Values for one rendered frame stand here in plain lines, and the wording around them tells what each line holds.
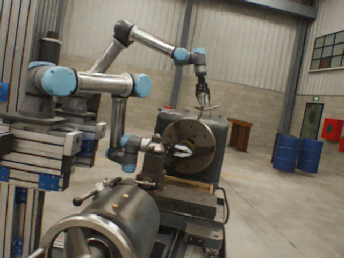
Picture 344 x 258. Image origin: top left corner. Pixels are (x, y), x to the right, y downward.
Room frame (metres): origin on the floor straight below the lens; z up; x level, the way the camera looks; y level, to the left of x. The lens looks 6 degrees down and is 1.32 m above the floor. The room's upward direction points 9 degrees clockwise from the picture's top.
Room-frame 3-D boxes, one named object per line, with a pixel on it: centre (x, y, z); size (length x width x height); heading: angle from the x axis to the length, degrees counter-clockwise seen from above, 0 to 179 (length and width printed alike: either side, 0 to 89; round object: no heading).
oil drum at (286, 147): (7.58, -3.14, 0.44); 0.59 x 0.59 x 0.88
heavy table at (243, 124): (10.49, -2.39, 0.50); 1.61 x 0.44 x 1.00; 9
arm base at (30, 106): (1.25, 0.59, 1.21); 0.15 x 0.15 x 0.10
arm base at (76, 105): (1.74, 0.59, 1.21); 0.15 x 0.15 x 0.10
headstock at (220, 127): (2.09, -0.16, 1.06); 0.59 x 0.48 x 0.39; 171
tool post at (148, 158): (1.14, 0.04, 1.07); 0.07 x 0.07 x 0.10; 81
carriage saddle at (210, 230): (1.08, -0.02, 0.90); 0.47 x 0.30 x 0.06; 81
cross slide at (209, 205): (1.13, -0.01, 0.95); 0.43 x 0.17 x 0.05; 81
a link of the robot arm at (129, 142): (1.49, 0.18, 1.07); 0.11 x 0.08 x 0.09; 81
